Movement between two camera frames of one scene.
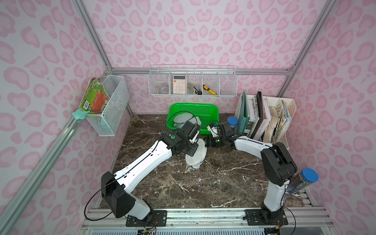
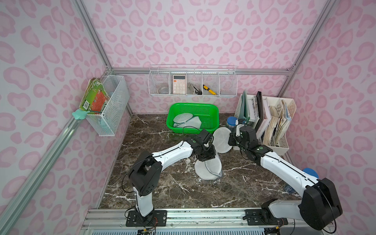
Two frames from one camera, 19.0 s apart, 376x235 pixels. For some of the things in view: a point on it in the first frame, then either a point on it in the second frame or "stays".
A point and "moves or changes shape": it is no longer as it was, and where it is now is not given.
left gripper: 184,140 → 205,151
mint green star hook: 80,114 stays
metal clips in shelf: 194,90 stays
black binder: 260,111 stays
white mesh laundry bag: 199,155 moves or changes shape
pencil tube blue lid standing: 232,120 stays
